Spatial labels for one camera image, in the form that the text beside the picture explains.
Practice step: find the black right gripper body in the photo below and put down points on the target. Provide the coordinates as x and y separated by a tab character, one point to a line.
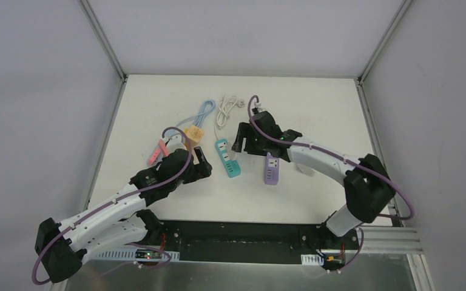
244	139

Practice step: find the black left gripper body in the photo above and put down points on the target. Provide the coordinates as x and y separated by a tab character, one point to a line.
200	168

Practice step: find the pink triangular socket adapter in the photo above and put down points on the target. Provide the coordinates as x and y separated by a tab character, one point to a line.
160	151

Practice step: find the purple power strip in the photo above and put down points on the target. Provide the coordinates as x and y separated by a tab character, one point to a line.
271	170

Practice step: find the beige dragon cube socket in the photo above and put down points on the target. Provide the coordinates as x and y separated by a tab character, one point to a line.
195	134

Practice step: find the yellow cube socket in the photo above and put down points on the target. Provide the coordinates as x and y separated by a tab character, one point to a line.
186	141

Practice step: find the teal power strip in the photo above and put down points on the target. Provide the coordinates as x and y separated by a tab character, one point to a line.
227	156

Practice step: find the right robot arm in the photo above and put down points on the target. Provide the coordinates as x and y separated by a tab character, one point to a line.
365	180

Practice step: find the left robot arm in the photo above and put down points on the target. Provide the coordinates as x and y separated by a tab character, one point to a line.
64	247

